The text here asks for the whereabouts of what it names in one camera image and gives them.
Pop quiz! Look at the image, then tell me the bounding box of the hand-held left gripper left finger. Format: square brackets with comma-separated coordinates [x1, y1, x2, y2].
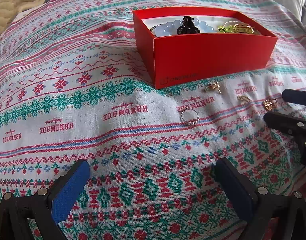
[0, 159, 90, 240]

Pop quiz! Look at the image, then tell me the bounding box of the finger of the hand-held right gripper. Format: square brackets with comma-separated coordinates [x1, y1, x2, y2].
[281, 88, 306, 105]
[263, 111, 306, 167]

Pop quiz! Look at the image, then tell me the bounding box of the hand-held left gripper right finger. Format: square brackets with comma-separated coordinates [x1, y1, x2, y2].
[215, 157, 306, 240]

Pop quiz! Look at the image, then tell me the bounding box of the gold earring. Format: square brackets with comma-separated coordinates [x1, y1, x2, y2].
[236, 94, 251, 105]
[262, 98, 278, 111]
[204, 81, 222, 94]

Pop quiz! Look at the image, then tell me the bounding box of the thin ring with beads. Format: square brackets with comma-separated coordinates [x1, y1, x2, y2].
[180, 109, 201, 126]

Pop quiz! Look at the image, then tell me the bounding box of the red cardboard box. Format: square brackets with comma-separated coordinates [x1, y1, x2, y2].
[132, 7, 278, 90]

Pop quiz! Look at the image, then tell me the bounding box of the green bead bracelet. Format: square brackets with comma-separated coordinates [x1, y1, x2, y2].
[217, 22, 234, 33]

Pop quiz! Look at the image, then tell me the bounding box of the black hair claw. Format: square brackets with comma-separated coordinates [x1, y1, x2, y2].
[174, 16, 202, 35]

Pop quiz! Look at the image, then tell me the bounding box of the pale blue bead bracelet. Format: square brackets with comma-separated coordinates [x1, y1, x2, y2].
[153, 19, 217, 37]

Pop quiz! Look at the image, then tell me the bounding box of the patterned knit-print bedspread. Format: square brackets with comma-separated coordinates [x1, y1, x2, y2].
[0, 0, 306, 240]

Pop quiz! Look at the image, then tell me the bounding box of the beige fleece blanket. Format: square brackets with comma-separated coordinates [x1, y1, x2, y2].
[0, 0, 47, 44]

